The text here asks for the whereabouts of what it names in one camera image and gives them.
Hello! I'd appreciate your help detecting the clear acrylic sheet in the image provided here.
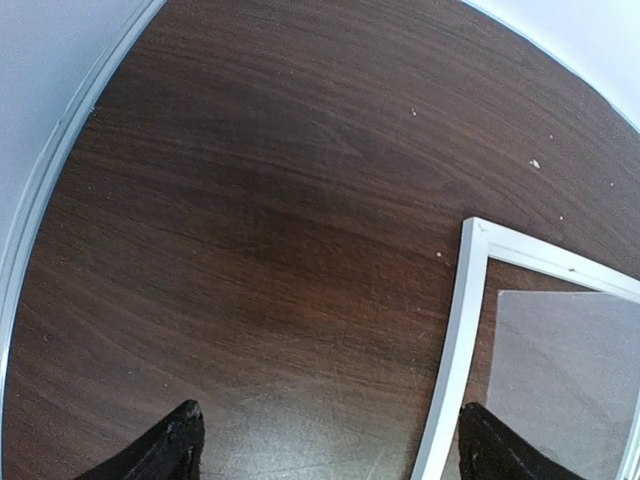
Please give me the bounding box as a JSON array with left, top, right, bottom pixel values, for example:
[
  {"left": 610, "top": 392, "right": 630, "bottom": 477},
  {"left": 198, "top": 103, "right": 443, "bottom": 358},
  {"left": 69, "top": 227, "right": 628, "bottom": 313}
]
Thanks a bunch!
[{"left": 486, "top": 290, "right": 639, "bottom": 479}]

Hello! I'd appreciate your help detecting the white picture frame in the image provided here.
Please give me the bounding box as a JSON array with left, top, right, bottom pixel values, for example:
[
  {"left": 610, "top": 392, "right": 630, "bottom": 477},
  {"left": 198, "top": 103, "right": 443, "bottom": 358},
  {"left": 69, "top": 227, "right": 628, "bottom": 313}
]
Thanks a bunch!
[{"left": 411, "top": 217, "right": 639, "bottom": 479}]

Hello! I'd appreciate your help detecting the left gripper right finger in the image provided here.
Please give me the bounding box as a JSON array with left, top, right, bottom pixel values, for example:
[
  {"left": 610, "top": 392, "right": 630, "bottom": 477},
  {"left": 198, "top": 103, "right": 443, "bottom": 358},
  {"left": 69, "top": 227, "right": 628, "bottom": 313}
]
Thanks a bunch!
[{"left": 458, "top": 402, "right": 580, "bottom": 480}]

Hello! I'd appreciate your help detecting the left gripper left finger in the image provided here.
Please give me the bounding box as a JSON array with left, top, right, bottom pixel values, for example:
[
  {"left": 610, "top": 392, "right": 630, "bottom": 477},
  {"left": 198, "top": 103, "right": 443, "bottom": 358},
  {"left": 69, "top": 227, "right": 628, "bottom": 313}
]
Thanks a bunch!
[{"left": 78, "top": 400, "right": 205, "bottom": 479}]

